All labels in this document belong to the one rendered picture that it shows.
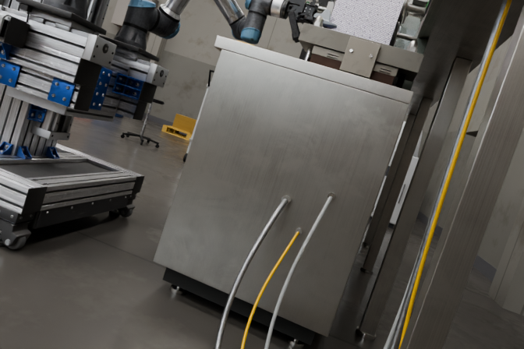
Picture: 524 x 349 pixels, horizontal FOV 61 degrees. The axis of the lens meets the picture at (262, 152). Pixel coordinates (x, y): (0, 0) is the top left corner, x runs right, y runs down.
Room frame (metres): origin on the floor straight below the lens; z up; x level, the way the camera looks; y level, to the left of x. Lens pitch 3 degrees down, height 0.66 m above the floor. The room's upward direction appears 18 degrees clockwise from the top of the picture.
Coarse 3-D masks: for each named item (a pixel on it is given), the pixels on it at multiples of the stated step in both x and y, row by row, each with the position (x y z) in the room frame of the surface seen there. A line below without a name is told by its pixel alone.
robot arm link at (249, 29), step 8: (248, 16) 1.72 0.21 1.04; (256, 16) 1.70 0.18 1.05; (264, 16) 1.72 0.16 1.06; (240, 24) 1.78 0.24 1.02; (248, 24) 1.71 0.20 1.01; (256, 24) 1.70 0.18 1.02; (240, 32) 1.78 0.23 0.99; (248, 32) 1.71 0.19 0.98; (256, 32) 1.71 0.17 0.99; (248, 40) 1.71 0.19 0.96; (256, 40) 1.72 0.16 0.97
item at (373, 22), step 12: (336, 0) 1.67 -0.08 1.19; (348, 0) 1.66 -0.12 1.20; (336, 12) 1.67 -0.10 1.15; (348, 12) 1.66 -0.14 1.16; (360, 12) 1.65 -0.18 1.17; (372, 12) 1.64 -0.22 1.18; (384, 12) 1.63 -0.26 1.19; (396, 12) 1.62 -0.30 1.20; (336, 24) 1.67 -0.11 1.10; (348, 24) 1.66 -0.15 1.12; (360, 24) 1.65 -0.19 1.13; (372, 24) 1.64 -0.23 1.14; (384, 24) 1.63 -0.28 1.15; (360, 36) 1.64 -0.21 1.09; (372, 36) 1.64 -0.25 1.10; (384, 36) 1.63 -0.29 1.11
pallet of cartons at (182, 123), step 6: (174, 120) 8.45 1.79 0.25; (180, 120) 8.44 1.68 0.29; (186, 120) 8.43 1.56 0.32; (192, 120) 8.42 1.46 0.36; (168, 126) 8.10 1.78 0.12; (174, 126) 8.45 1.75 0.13; (180, 126) 8.44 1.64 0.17; (186, 126) 8.42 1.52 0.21; (192, 126) 8.41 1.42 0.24; (168, 132) 8.09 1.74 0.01; (174, 132) 8.46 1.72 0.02; (186, 132) 8.04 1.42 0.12; (192, 132) 8.02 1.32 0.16; (186, 138) 8.04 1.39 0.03
